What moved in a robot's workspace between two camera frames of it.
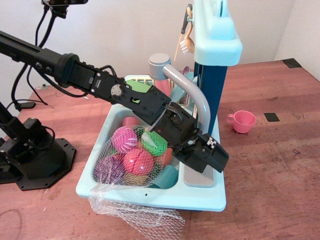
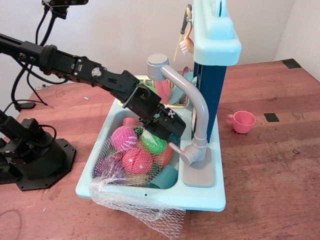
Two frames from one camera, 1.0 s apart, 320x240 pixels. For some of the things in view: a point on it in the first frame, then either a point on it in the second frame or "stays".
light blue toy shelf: x=216 y=42 stays
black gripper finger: x=219 y=156 -> x=171 y=122
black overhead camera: x=60 y=7 stays
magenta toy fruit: x=125 y=139 stays
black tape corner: x=291 y=63 stays
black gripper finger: x=192 y=157 -> x=158 y=129
